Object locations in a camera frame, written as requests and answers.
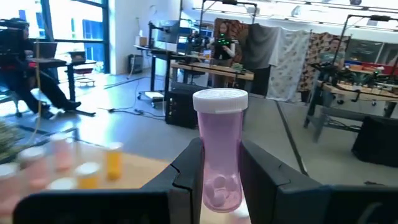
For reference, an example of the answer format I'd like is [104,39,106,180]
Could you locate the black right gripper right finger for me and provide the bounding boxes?
[241,139,398,224]

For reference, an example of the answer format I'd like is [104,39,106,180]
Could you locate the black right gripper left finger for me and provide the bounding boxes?
[12,138,205,224]

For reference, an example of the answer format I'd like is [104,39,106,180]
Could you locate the purple pill bottle white cap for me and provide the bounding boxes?
[192,88,249,213]

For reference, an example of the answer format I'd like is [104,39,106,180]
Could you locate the pink pill bottle white cap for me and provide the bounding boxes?
[49,132,74,174]
[0,162,22,215]
[17,146,50,192]

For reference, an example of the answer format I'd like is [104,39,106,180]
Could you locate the wooden shelf black metal legs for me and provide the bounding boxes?
[0,126,251,224]

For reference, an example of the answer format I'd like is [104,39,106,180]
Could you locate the black box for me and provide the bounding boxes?
[351,116,398,168]

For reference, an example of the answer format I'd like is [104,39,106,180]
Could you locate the wooden workbench grey legs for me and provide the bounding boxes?
[303,79,398,142]

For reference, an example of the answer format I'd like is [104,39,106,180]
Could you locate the white patterned hanging cloth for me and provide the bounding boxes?
[267,27,312,102]

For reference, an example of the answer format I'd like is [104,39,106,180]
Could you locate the long wooden work table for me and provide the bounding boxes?
[170,61,255,94]

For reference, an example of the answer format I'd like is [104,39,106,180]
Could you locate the dark patterned hanging cloth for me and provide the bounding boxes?
[298,32,351,93]

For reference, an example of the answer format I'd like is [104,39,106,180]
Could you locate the person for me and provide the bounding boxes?
[0,17,82,121]
[210,21,237,88]
[318,37,346,72]

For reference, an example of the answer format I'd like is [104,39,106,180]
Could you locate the grey hanging cloth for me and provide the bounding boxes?
[242,23,282,96]

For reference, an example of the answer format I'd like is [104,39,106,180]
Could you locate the black office desk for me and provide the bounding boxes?
[27,57,98,118]

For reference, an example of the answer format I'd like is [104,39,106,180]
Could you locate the brown patterned hanging cloth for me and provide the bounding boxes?
[213,17,249,65]

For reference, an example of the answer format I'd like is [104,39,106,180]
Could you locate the open laptop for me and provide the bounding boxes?
[32,42,58,60]

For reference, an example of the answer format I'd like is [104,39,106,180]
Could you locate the large window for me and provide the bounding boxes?
[0,0,110,74]

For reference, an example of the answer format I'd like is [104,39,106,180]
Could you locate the black metal station frame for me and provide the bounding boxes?
[340,14,398,63]
[198,0,259,32]

